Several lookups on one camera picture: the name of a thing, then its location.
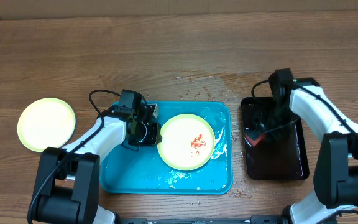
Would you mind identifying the orange sponge with green pad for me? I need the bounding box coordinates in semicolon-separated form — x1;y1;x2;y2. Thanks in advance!
244;133;266;147

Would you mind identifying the yellow plate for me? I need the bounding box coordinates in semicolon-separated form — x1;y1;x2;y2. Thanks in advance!
157;114;215;171
17;98;76;152

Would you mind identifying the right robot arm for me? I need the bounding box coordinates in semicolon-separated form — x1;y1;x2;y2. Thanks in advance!
244;68;358;223

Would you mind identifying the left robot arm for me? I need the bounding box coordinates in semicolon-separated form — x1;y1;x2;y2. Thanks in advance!
27;90;162;224

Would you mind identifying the black plastic tray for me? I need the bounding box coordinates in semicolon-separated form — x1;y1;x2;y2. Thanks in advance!
241;97;310;180

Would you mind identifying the teal plastic tray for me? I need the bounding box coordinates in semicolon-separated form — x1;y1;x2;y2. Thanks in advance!
100;101;234;195

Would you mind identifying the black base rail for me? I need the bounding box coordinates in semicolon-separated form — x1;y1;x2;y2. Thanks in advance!
117;215;291;224

